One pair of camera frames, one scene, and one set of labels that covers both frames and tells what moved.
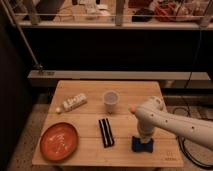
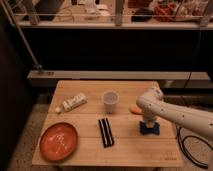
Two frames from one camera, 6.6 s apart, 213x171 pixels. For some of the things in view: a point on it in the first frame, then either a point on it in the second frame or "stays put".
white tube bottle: [72, 102] stays put
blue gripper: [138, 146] -> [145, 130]
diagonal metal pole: [36, 63] stays put
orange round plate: [58, 141] stays put
